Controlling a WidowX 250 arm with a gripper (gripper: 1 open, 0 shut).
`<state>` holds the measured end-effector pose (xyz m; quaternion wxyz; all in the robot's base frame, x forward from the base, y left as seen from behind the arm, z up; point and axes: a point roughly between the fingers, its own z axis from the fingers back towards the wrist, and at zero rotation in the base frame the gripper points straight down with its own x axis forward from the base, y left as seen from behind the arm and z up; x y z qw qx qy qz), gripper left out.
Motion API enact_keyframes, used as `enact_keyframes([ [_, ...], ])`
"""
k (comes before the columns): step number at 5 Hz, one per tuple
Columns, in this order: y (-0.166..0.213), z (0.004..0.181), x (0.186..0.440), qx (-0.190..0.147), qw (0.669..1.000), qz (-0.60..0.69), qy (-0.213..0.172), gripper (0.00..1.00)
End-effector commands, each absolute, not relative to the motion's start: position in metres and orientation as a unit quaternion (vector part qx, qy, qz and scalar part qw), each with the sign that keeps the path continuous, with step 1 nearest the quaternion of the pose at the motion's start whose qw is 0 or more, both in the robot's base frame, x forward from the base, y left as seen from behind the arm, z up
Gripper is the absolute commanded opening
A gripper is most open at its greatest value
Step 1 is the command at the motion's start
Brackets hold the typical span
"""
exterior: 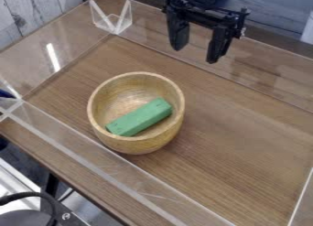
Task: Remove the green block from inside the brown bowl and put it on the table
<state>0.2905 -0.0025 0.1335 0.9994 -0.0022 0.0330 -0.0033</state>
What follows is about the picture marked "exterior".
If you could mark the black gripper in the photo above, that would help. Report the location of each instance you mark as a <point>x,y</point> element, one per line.
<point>206,13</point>

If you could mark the brown wooden bowl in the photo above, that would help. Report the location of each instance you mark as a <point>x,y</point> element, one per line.
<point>122,94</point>

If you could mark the green rectangular block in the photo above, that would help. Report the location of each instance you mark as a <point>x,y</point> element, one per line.
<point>140,119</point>

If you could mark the blue object at left edge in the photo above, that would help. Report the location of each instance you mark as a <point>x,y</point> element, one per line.
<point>5,94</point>

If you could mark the black metal table leg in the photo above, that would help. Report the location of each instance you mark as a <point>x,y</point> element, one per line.
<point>52,185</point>

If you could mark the black chair base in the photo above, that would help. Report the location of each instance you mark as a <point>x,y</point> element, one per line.
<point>59,216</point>

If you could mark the clear acrylic tray wall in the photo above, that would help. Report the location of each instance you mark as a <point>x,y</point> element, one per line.
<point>237,168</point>

